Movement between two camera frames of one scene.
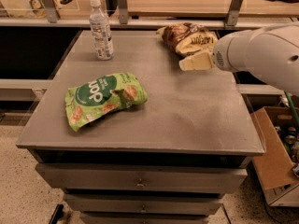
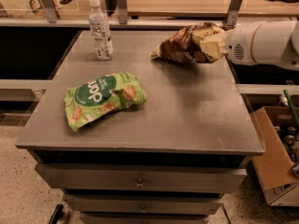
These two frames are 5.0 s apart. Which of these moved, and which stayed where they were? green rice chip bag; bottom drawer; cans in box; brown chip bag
Moved: brown chip bag
Stayed: green rice chip bag; bottom drawer; cans in box
